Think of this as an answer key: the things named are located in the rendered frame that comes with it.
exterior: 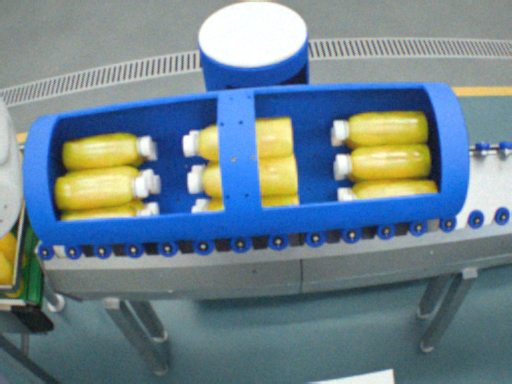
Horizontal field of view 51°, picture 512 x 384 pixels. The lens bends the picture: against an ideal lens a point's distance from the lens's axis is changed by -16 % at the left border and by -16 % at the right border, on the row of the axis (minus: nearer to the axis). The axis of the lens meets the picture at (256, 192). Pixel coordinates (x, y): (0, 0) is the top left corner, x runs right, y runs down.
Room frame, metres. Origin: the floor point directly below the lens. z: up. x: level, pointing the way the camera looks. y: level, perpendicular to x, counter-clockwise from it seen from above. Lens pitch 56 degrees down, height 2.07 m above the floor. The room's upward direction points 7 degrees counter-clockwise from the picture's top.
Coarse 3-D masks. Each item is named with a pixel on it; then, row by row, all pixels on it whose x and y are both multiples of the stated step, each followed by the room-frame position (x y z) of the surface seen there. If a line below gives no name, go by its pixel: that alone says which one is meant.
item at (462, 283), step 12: (456, 276) 0.66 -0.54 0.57; (468, 276) 0.62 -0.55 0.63; (456, 288) 0.63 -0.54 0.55; (468, 288) 0.62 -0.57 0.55; (444, 300) 0.66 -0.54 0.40; (456, 300) 0.62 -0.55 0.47; (444, 312) 0.62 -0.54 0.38; (432, 324) 0.65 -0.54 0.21; (444, 324) 0.62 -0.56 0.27; (432, 336) 0.62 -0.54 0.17; (432, 348) 0.62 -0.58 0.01
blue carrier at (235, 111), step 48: (192, 96) 0.82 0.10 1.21; (240, 96) 0.79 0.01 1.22; (288, 96) 0.87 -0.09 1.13; (336, 96) 0.87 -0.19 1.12; (384, 96) 0.86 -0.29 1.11; (432, 96) 0.75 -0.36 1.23; (48, 144) 0.75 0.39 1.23; (240, 144) 0.68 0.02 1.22; (432, 144) 0.81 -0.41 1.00; (48, 192) 0.66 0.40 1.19; (240, 192) 0.62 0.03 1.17; (336, 192) 0.74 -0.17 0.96; (48, 240) 0.63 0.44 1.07; (96, 240) 0.62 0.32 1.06; (144, 240) 0.62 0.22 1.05
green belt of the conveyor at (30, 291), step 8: (16, 224) 0.79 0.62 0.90; (16, 232) 0.77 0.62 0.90; (32, 232) 0.76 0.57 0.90; (32, 240) 0.74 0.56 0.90; (24, 248) 0.72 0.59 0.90; (32, 248) 0.72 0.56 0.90; (32, 256) 0.69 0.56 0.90; (32, 264) 0.67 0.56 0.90; (24, 272) 0.65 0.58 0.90; (32, 272) 0.65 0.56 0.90; (40, 272) 0.66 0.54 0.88; (24, 280) 0.63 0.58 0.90; (32, 280) 0.63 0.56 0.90; (40, 280) 0.64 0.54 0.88; (24, 288) 0.61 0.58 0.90; (32, 288) 0.61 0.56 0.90; (40, 288) 0.61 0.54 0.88; (0, 296) 0.59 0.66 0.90; (24, 296) 0.58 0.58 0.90; (32, 296) 0.59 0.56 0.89; (40, 296) 0.59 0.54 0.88; (40, 304) 0.57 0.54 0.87
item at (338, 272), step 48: (480, 192) 0.71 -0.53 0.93; (192, 240) 0.68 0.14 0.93; (336, 240) 0.64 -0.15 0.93; (480, 240) 0.59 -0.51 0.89; (96, 288) 0.63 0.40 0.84; (144, 288) 0.62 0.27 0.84; (192, 288) 0.61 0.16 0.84; (240, 288) 0.61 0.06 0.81; (288, 288) 0.63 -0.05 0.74; (336, 288) 0.66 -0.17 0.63
